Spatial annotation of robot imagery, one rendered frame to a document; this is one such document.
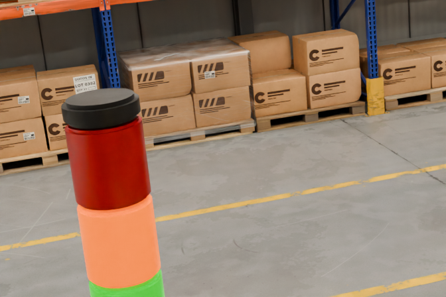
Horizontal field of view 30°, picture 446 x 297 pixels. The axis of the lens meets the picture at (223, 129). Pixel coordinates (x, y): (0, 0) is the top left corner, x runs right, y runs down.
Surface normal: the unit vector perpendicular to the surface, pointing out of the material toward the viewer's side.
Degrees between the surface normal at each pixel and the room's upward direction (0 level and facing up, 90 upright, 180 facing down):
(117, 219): 90
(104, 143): 90
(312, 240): 0
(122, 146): 90
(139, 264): 90
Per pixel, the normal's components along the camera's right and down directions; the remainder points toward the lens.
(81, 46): 0.25, 0.25
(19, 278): -0.10, -0.96
